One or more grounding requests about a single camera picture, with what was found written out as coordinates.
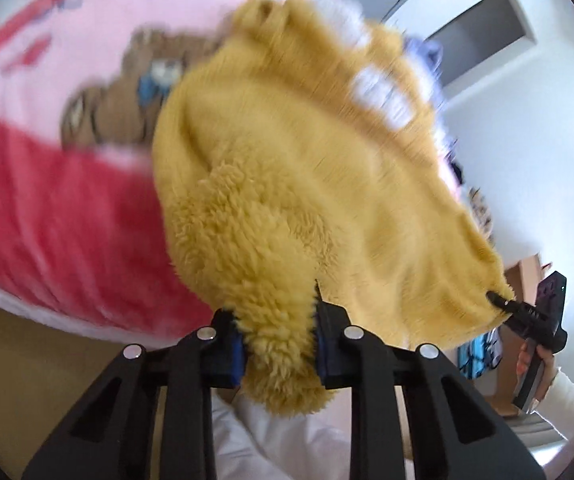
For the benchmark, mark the yellow fleece garment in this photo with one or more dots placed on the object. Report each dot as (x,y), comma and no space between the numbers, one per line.
(298,163)

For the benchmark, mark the white sleeved right forearm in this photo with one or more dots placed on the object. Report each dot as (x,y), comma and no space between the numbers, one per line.
(557,406)

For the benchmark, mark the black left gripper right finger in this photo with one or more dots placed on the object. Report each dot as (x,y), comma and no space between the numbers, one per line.
(418,396)

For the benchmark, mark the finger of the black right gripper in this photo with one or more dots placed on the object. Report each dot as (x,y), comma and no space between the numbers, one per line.
(504,304)

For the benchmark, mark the person's right hand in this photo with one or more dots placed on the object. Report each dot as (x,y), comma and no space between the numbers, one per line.
(528,394)

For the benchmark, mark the pink cartoon print blanket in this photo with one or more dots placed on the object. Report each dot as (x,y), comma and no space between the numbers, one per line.
(81,240)

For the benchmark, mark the dark window opening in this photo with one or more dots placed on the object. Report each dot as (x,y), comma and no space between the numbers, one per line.
(479,33)

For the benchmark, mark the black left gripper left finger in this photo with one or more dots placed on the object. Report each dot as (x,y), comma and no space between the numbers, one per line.
(108,432)

